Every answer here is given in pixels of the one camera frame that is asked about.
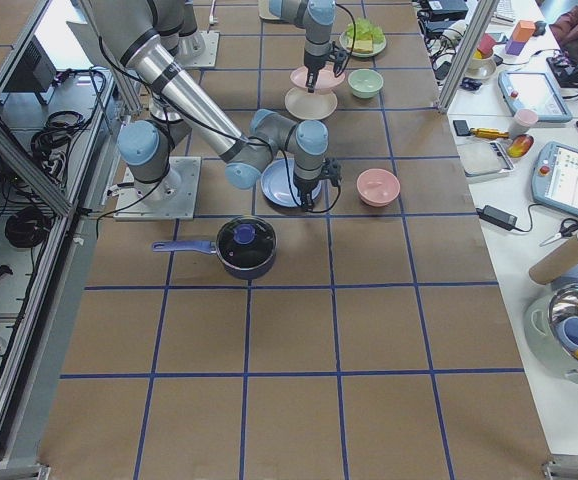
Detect pink plate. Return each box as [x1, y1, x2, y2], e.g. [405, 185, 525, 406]
[290, 66, 346, 94]

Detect black power adapter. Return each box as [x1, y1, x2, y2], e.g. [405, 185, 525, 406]
[476, 205, 517, 231]

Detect orange screwdriver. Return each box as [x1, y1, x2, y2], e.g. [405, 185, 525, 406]
[470, 128, 509, 140]

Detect blue pot with lid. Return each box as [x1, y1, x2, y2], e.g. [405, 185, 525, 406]
[152, 216, 277, 280]

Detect green plate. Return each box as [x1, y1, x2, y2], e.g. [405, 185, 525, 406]
[339, 27, 387, 58]

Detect pink cup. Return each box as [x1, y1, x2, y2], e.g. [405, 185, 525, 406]
[508, 108, 539, 139]

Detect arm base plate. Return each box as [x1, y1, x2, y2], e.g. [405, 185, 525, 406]
[113, 156, 201, 221]
[175, 30, 220, 69]

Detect green bowl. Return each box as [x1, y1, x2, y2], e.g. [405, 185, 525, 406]
[348, 69, 384, 99]

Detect blue plate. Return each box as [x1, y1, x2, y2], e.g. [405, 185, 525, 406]
[260, 158, 300, 208]

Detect teach pendant far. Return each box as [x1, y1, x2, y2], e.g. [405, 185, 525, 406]
[497, 71, 573, 123]

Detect metal bowl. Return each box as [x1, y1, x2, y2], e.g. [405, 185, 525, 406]
[524, 284, 578, 384]

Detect kitchen scale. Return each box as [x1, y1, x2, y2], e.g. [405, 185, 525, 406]
[457, 141, 514, 178]

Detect cardboard tube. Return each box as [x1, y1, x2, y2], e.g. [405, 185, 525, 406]
[528, 232, 578, 285]

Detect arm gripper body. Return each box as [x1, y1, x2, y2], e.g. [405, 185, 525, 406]
[303, 47, 347, 80]
[296, 158, 342, 199]

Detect beige bowl with toys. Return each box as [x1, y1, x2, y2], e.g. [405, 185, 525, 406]
[465, 32, 507, 80]

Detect cream plate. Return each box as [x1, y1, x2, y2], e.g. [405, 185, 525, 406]
[284, 87, 338, 120]

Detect toy mango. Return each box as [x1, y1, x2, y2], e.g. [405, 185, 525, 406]
[506, 134, 534, 158]

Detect teach pendant near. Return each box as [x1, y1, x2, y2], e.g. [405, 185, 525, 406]
[531, 142, 578, 217]

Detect scissors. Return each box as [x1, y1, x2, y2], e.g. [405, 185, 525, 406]
[540, 217, 578, 247]

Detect pink bowl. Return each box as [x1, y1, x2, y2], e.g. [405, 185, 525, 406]
[356, 168, 401, 207]

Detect bread slice on plate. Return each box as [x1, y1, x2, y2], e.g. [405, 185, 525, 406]
[351, 39, 373, 55]

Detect lettuce leaf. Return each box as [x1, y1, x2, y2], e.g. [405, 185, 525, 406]
[345, 18, 385, 43]

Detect teach pendant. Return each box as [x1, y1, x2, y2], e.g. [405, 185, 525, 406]
[497, 71, 573, 123]
[531, 142, 578, 217]

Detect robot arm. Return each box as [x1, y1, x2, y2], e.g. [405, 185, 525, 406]
[269, 0, 349, 93]
[92, 1, 341, 211]

